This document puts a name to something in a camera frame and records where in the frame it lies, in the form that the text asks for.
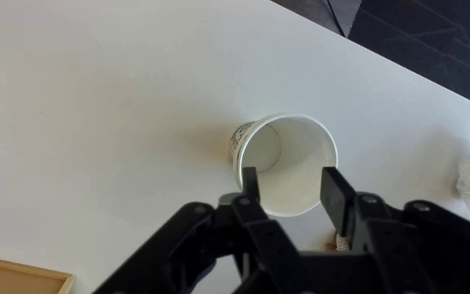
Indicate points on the bamboo wooden organizer rack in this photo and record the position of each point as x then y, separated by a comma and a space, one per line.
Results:
11, 277

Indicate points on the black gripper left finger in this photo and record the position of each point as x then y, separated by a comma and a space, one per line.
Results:
256, 238

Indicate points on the patterned paper cup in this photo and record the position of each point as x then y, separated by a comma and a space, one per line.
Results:
292, 143

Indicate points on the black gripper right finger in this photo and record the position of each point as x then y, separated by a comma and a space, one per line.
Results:
408, 250

